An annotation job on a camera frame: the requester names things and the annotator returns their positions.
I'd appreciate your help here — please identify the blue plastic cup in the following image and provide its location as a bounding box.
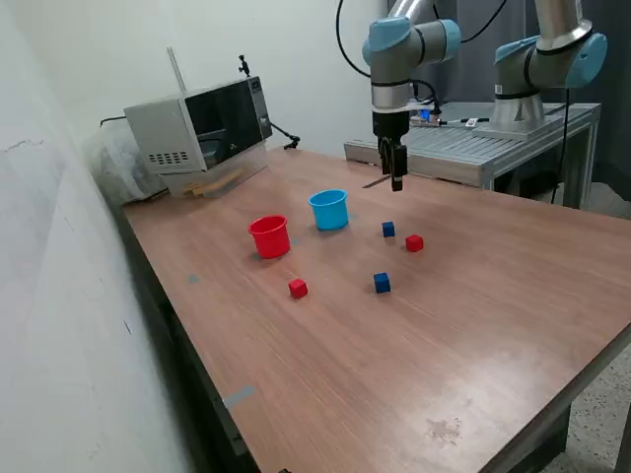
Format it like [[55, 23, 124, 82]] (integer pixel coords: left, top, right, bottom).
[[308, 188, 350, 232]]

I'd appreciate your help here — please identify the black cable with warning tag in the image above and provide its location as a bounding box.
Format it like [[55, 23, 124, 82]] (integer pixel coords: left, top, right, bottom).
[[438, 116, 494, 127]]

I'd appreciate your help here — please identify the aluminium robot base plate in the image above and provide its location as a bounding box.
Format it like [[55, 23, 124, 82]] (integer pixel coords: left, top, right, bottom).
[[471, 115, 566, 141]]

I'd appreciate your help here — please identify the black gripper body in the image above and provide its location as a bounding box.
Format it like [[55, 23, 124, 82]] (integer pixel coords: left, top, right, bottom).
[[372, 110, 410, 147]]

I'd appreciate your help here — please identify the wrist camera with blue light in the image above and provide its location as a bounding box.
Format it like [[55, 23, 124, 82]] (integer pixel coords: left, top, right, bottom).
[[408, 101, 443, 127]]

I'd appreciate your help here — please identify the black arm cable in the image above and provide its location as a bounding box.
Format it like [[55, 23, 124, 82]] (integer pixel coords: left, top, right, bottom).
[[334, 0, 509, 80]]

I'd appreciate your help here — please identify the thin metal rod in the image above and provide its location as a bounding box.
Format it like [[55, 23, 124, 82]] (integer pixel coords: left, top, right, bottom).
[[166, 46, 188, 95]]

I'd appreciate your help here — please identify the red plastic cup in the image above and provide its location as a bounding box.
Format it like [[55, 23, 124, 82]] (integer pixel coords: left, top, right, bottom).
[[246, 214, 292, 261]]

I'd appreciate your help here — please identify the silver microwave oven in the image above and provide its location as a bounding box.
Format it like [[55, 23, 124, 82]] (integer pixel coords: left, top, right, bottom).
[[122, 75, 275, 176]]

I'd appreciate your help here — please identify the black camera cable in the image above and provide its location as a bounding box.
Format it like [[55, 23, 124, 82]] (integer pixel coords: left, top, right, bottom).
[[408, 78, 441, 117]]

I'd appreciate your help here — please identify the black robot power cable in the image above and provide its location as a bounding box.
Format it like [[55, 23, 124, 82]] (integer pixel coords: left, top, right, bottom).
[[549, 86, 573, 206]]

